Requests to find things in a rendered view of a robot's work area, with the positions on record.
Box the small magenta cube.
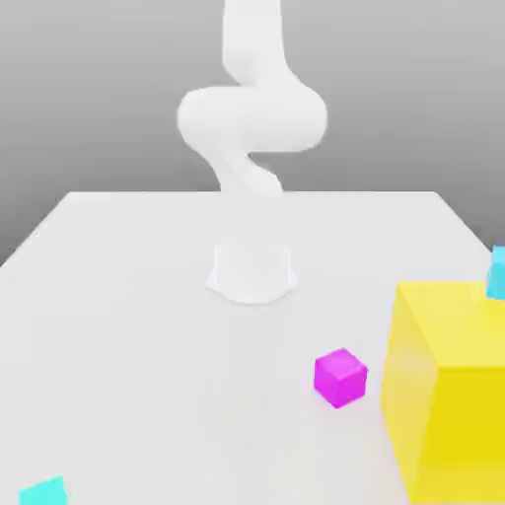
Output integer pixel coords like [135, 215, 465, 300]
[313, 347, 369, 410]

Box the small light blue cube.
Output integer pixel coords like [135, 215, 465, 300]
[485, 244, 505, 301]

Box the small cyan cube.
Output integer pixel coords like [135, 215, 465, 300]
[17, 475, 69, 505]

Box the large yellow box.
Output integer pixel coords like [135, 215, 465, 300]
[380, 280, 505, 505]

